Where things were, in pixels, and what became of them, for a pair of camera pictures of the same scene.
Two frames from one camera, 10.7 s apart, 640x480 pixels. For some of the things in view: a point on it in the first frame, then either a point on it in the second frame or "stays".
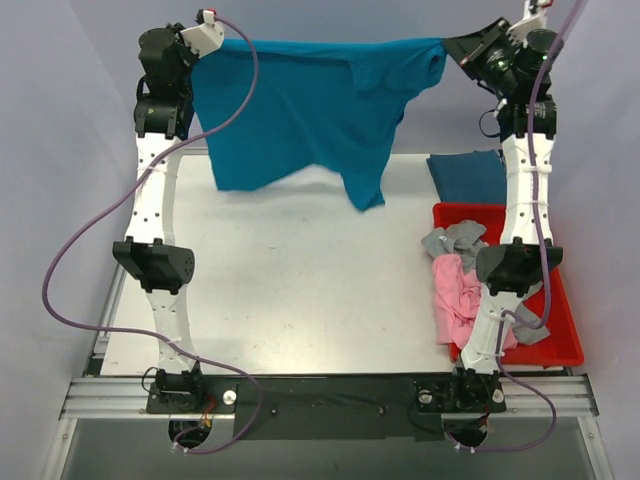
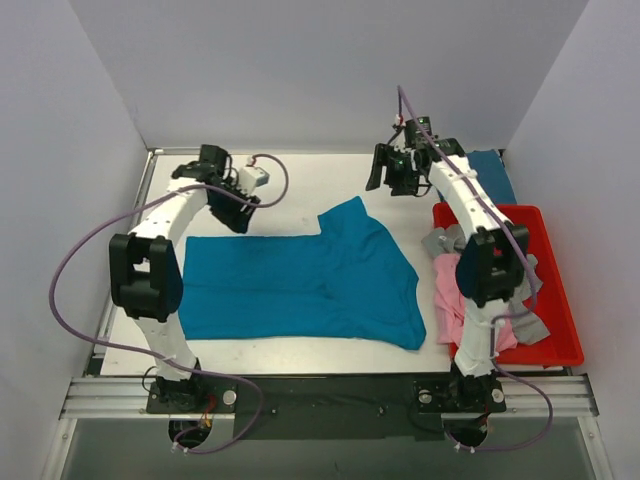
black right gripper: (470, 45) → (391, 167)
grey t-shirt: (463, 239) stays
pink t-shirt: (457, 293) stays
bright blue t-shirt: (322, 108) → (349, 279)
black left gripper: (185, 60) → (232, 209)
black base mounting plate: (399, 408) stays
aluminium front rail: (128, 399) stays
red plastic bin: (563, 347) stays
